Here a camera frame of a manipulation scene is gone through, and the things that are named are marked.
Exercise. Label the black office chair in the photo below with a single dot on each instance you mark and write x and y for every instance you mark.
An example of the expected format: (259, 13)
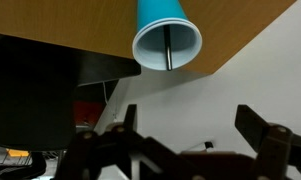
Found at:
(26, 96)

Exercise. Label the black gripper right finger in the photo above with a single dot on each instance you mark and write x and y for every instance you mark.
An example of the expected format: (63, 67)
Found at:
(273, 146)

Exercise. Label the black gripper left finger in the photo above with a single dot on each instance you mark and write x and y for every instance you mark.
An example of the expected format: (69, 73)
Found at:
(123, 156)

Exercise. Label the black wall plug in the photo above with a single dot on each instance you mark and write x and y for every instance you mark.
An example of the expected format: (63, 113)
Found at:
(208, 144)

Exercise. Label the blue paper cup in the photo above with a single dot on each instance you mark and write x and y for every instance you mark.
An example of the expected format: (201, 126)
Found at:
(156, 16)

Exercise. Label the metal rod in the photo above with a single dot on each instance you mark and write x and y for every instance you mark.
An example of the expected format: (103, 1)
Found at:
(168, 46)

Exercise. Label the black swivel chair base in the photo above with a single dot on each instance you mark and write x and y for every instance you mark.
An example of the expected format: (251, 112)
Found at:
(20, 168)

